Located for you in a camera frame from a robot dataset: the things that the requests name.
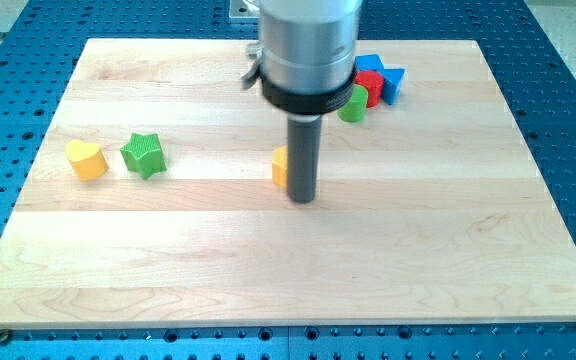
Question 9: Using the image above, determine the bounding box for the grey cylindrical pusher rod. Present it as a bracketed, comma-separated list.
[287, 114, 322, 203]

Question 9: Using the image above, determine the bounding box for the yellow hexagon block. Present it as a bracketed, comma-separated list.
[272, 146, 288, 189]

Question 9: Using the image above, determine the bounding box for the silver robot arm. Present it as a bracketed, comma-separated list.
[241, 0, 363, 203]

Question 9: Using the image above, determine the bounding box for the green cylinder block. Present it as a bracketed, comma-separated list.
[337, 84, 369, 123]

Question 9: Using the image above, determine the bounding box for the red cylinder block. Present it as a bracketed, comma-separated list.
[355, 70, 384, 108]

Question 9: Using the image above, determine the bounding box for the blue cube block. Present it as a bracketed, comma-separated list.
[355, 54, 384, 72]

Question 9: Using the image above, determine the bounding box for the blue triangle block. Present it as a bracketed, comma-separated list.
[381, 68, 405, 105]

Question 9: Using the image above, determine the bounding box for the green star block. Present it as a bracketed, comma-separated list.
[120, 133, 167, 180]

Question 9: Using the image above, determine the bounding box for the wooden board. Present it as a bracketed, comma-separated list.
[0, 38, 576, 329]

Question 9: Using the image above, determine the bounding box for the yellow heart block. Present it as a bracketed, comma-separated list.
[65, 139, 108, 181]

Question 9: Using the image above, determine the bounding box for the metal mounting bracket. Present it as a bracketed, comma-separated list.
[228, 0, 260, 24]

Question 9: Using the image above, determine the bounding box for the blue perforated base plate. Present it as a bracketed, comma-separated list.
[0, 1, 576, 359]

